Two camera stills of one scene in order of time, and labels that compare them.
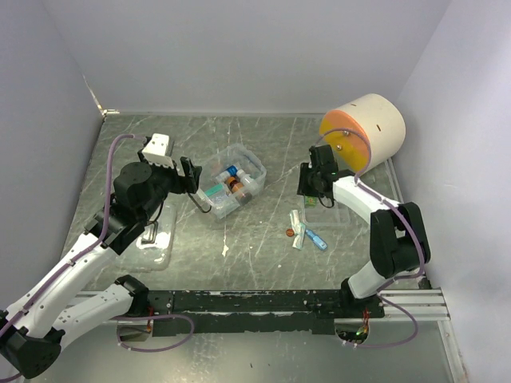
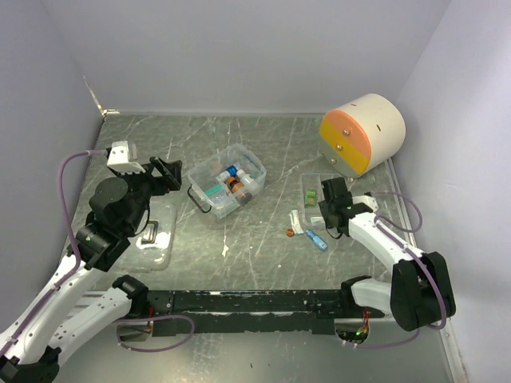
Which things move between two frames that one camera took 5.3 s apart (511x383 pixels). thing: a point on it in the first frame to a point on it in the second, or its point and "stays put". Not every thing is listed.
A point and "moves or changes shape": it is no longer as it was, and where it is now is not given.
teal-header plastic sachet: (217, 195) stays put
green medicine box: (310, 201) stays put
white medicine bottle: (247, 181) stays put
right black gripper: (303, 188) to (325, 208)
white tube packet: (299, 230) moves or changes shape
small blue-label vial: (229, 171) stays put
